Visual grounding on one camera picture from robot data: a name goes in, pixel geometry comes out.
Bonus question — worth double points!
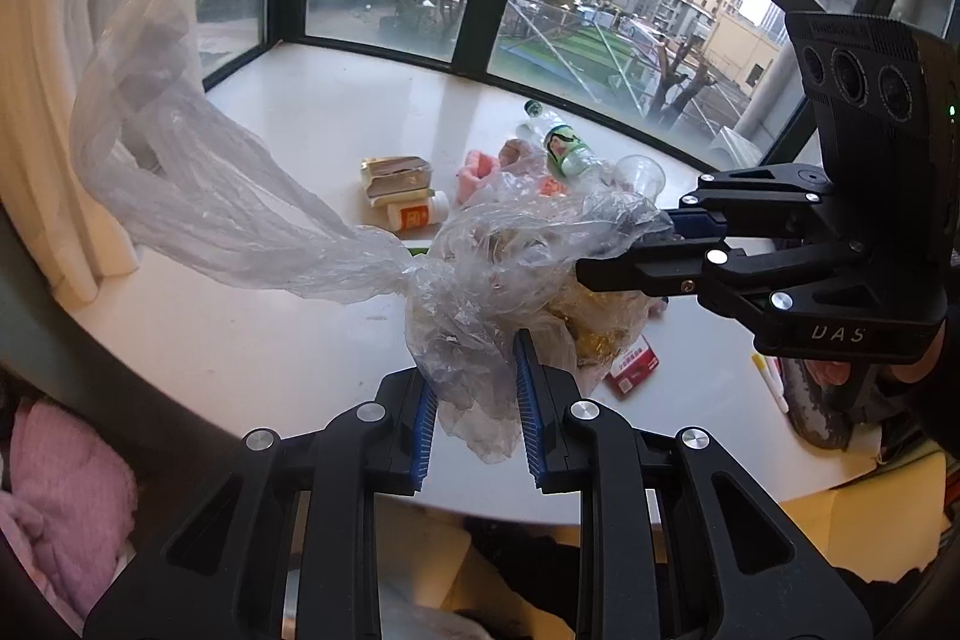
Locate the clear plastic bag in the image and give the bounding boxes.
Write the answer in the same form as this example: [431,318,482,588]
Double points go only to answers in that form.
[71,0,676,461]

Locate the white marker pen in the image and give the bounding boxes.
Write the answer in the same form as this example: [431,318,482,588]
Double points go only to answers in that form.
[754,355,790,414]

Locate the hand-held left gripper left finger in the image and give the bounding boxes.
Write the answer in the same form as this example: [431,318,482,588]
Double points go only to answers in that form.
[84,368,440,640]

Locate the pink knitted cuff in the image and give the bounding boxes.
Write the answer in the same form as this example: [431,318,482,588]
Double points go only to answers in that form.
[457,149,505,206]

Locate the open gold cardboard box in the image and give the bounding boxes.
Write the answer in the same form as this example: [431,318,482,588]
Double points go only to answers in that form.
[360,156,436,208]

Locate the clear green-label plastic bottle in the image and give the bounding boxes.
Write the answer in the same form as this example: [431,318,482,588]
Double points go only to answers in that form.
[517,98,612,185]

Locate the white curtain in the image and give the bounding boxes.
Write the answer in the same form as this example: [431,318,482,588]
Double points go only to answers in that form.
[0,0,205,305]

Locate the white orange-label pill bottle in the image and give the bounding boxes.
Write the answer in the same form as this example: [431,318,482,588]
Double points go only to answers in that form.
[386,190,451,234]

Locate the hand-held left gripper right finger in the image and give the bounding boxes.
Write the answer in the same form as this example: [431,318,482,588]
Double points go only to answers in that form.
[512,329,875,640]

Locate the pink cloth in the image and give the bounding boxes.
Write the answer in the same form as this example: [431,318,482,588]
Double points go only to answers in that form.
[0,400,140,620]

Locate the mauve knitted ring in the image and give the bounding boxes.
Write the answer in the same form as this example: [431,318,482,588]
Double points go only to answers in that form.
[499,137,542,175]

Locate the person's right hand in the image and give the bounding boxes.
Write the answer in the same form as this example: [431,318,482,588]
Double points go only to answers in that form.
[787,355,886,453]

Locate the clear plastic cup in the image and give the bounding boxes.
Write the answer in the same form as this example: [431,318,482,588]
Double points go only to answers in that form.
[615,155,667,200]

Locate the red snack packet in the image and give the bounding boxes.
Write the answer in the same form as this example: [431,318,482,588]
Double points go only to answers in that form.
[604,340,661,399]

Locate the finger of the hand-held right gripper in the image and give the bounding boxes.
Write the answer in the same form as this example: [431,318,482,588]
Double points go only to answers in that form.
[576,235,877,324]
[660,163,835,238]

